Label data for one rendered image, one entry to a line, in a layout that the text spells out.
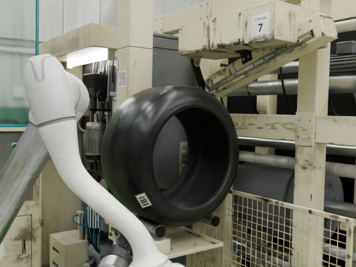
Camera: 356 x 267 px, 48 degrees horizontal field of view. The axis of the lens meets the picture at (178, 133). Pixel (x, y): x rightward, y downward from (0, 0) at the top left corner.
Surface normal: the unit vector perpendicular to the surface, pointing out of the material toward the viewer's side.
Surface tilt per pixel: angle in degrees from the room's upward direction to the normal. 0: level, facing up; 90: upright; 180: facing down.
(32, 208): 90
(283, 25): 90
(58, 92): 76
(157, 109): 57
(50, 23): 90
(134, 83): 90
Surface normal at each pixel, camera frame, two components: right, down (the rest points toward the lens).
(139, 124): -0.11, -0.31
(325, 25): 0.57, -0.26
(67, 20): 0.53, 0.06
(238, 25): -0.81, 0.01
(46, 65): 0.40, -0.40
